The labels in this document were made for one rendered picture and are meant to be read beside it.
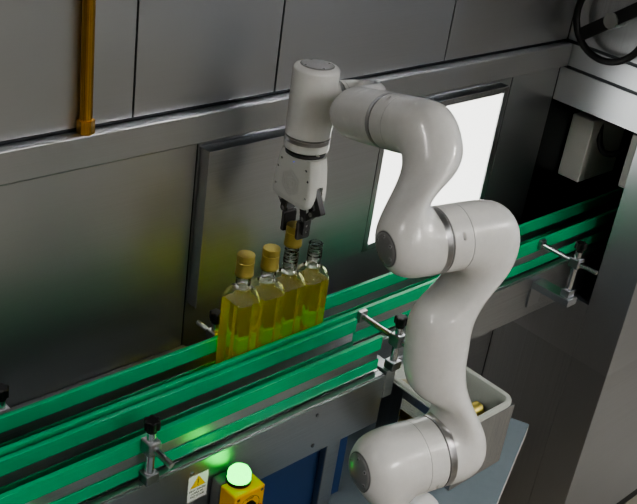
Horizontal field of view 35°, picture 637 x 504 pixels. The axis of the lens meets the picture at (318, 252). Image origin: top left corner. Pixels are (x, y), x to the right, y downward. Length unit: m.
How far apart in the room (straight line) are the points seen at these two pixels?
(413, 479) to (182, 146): 0.71
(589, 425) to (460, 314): 1.47
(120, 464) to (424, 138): 0.73
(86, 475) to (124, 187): 0.50
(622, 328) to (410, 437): 1.25
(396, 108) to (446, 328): 0.33
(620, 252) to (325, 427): 1.03
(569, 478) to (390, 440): 1.50
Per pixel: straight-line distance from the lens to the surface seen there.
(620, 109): 2.65
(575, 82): 2.71
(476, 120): 2.46
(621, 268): 2.74
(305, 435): 2.02
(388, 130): 1.54
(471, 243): 1.47
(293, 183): 1.87
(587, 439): 3.00
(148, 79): 1.78
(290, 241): 1.93
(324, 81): 1.78
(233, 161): 1.93
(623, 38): 2.62
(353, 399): 2.07
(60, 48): 1.67
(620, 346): 2.84
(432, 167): 1.46
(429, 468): 1.64
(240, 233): 2.02
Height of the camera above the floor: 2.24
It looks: 28 degrees down
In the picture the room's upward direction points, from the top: 9 degrees clockwise
